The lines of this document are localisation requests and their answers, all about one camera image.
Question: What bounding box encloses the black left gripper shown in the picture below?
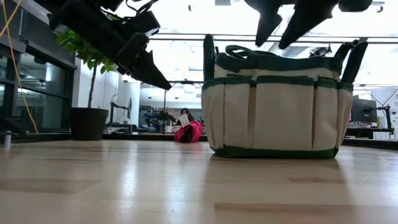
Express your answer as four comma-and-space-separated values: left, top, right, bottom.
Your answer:
74, 11, 172, 91

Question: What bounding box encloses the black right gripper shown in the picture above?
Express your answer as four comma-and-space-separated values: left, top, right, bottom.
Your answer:
244, 0, 373, 50

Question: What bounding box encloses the beige green canvas gardening bag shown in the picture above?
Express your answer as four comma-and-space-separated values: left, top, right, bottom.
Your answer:
201, 44, 354, 159

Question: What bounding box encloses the black monitor on arm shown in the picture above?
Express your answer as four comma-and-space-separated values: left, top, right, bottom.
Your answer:
109, 98, 133, 125

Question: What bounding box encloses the black ceiling spotlight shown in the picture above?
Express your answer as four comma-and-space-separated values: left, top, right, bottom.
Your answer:
309, 44, 333, 58

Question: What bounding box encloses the person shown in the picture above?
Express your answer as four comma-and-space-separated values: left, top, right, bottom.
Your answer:
177, 108, 195, 125

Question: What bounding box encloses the long linear ceiling light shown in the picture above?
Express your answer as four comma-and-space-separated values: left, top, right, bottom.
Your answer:
149, 32, 398, 44

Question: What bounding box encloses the green leafy plant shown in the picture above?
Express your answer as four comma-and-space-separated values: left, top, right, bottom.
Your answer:
55, 27, 118, 109

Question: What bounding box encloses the black plant pot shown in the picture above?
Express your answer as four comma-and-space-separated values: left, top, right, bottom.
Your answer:
70, 107, 109, 141

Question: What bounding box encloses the black computer monitor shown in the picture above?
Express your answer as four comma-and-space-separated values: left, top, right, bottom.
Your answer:
351, 95, 378, 123

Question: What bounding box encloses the yellow extension cable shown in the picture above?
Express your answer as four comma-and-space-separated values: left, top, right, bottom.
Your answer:
0, 0, 40, 134

